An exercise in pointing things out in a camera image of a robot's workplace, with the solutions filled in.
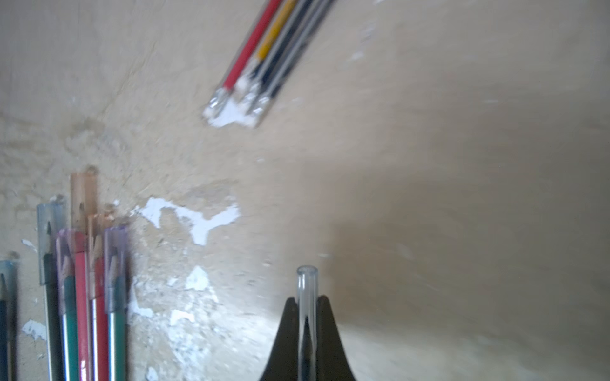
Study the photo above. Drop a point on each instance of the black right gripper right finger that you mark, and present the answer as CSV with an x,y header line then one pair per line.
x,y
331,359

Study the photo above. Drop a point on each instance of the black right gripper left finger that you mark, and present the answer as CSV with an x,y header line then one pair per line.
x,y
282,363

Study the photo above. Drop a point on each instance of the clear pencil cap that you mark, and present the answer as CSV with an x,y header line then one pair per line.
x,y
307,295

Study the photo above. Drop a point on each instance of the red pencil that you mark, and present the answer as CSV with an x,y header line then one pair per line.
x,y
256,32

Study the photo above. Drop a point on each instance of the bundle red green pencils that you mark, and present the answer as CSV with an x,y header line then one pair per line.
x,y
82,270

